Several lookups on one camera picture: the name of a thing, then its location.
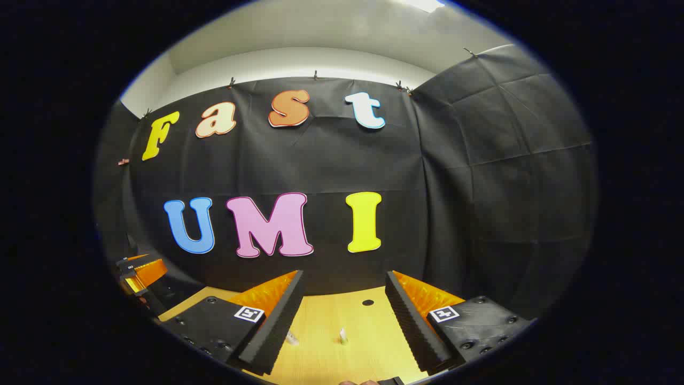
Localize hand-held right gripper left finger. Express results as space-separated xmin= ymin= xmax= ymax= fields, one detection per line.
xmin=159 ymin=270 xmax=306 ymax=376

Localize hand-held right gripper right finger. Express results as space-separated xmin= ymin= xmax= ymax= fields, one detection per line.
xmin=385 ymin=270 xmax=536 ymax=375

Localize black backdrop cloth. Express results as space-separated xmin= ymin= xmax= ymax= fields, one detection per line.
xmin=92 ymin=44 xmax=598 ymax=321

